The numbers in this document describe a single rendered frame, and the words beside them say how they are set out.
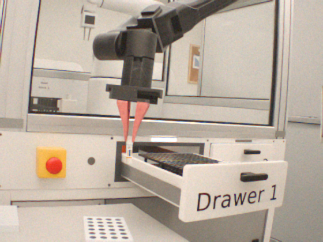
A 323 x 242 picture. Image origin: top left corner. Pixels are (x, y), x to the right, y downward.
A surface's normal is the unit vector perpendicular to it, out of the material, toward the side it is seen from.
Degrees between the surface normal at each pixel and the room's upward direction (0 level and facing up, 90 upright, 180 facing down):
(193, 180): 90
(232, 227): 90
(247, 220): 90
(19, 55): 90
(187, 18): 108
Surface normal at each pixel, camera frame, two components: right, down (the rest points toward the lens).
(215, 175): 0.49, 0.08
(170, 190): -0.87, -0.04
